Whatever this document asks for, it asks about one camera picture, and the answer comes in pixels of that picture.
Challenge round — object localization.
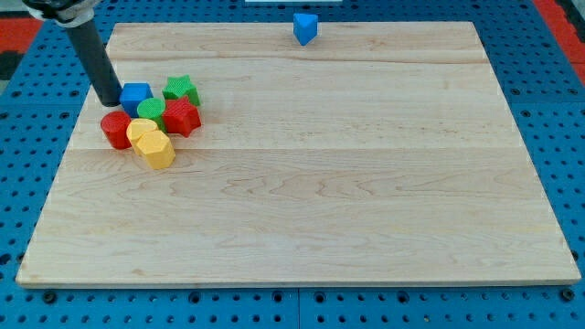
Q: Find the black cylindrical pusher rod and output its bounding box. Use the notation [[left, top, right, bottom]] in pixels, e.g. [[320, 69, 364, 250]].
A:
[[66, 19, 122, 107]]

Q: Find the blue cube block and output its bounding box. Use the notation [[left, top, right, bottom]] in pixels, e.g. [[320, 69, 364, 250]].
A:
[[119, 82, 153, 118]]

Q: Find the yellow cylinder block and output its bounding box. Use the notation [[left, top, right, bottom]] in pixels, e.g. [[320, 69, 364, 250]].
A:
[[126, 118, 158, 156]]

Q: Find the wooden board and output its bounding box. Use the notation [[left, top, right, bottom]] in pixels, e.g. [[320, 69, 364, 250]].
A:
[[16, 21, 581, 289]]

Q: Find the red star block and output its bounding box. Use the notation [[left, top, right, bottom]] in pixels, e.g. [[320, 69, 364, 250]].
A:
[[162, 96, 202, 137]]

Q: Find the yellow hexagon block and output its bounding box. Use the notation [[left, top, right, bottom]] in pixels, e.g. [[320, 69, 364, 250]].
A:
[[136, 131, 176, 170]]

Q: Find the green star block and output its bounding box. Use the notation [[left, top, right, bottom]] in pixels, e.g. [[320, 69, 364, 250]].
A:
[[162, 75, 200, 106]]

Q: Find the red cylinder block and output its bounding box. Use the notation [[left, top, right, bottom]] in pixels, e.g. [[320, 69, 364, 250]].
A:
[[101, 111, 131, 150]]

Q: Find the blue triangle block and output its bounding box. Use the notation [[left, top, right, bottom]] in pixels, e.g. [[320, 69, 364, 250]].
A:
[[292, 13, 319, 47]]

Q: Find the green cylinder block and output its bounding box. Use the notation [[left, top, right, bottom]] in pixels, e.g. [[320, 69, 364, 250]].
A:
[[137, 98, 166, 133]]

